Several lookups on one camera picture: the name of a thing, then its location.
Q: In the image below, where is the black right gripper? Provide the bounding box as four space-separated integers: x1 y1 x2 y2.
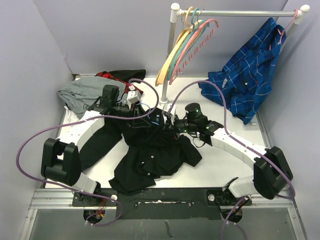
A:
160 112 198 140

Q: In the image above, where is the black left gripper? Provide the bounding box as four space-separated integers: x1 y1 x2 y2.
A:
111 100 151 127

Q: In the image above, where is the light blue wire hanger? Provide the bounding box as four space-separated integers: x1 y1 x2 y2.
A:
132 102 160 129

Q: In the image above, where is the black button shirt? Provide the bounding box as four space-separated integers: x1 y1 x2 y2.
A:
79 116 202 194

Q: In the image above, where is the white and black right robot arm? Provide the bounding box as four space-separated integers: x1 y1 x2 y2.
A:
162 103 293 205

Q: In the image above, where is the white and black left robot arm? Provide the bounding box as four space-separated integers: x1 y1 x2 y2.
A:
41 84 141 206

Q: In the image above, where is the red black plaid shirt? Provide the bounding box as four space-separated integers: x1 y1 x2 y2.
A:
95 69 146 94

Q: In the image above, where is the grey shirt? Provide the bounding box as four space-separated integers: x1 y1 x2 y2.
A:
57 76 128 119

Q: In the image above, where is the white shirt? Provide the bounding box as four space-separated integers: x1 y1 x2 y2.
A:
64 105 85 123

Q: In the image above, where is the blue plaid shirt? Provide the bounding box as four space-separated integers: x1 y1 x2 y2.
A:
198 17 286 125

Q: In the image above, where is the yellow hanger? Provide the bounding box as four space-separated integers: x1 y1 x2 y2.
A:
155 3 195 86

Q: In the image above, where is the beige hanger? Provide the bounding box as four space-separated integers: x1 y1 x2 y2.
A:
156 19 203 86

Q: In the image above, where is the teal hanger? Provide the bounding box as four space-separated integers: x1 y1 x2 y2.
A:
173 6 207 72

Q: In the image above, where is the pink hanger holding blue shirt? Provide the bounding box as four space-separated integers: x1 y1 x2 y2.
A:
277 9 299 45

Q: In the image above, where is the black garment at back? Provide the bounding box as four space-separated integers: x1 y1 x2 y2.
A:
108 69 147 83

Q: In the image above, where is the silver white clothes rack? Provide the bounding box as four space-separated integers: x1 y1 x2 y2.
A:
158 2 311 116

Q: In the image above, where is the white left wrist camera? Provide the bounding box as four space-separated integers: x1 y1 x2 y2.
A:
126 85 141 108

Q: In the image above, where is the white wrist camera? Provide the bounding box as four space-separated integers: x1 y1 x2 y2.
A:
162 103 177 123
126 85 141 108

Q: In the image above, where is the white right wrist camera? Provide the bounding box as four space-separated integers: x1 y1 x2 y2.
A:
162 103 177 123

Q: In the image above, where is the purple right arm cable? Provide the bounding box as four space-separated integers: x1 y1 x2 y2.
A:
166 79 296 240

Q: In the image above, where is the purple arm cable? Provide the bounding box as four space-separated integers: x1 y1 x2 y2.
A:
166 79 296 240
15 78 160 228

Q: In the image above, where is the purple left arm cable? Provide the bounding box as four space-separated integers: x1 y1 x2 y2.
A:
15 78 160 228

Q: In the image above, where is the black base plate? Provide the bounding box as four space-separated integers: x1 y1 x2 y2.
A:
72 187 239 223

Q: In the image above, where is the aluminium frame rail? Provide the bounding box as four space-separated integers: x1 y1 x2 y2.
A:
21 188 307 240

